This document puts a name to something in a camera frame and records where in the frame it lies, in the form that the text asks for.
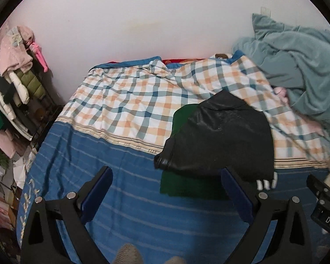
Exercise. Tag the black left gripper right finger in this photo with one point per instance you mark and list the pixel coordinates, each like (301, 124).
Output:
(290, 242)

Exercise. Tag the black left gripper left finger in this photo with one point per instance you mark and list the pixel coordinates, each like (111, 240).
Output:
(42, 241)

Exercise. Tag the black leather jacket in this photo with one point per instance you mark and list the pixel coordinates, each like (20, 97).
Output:
(224, 131)

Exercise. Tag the open clothes rack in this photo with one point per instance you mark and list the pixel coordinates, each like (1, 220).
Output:
(27, 112)

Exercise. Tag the pink clothes hanger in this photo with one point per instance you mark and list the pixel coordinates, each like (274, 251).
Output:
(35, 48)

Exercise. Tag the blue striped bed sheet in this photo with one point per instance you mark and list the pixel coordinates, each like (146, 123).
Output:
(133, 210)

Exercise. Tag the green folded varsity jacket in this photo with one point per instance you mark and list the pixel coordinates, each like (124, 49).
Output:
(190, 186)

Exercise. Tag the teal crumpled blanket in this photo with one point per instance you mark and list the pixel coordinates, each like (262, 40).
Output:
(296, 58)

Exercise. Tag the plaid checkered quilt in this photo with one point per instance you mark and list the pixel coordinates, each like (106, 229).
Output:
(132, 104)

